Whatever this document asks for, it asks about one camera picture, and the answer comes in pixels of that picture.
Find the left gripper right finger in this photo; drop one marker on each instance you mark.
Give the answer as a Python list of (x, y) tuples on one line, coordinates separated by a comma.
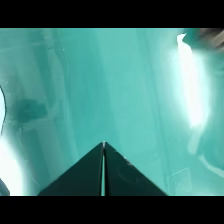
[(128, 176)]

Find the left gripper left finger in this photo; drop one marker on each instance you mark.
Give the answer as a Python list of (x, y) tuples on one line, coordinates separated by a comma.
[(80, 176)]

